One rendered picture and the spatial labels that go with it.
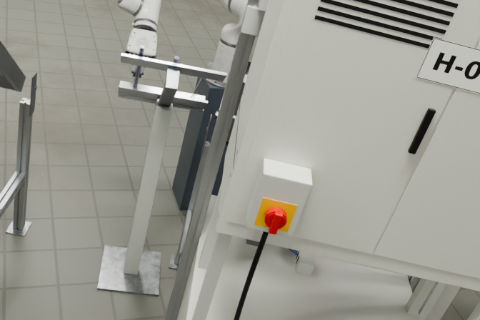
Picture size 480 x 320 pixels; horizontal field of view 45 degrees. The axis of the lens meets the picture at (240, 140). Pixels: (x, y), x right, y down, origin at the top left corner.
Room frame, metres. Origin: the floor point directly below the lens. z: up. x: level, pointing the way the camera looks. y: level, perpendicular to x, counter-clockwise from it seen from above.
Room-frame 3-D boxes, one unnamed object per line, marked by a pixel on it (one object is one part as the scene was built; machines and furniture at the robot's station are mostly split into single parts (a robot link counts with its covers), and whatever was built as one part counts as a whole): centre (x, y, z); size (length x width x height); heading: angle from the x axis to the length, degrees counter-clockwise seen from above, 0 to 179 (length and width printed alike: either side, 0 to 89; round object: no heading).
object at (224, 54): (2.37, 0.15, 0.79); 0.19 x 0.19 x 0.18
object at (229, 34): (2.36, 0.12, 1.00); 0.19 x 0.12 x 0.24; 53
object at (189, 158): (2.37, 0.15, 0.35); 0.18 x 0.18 x 0.70; 27
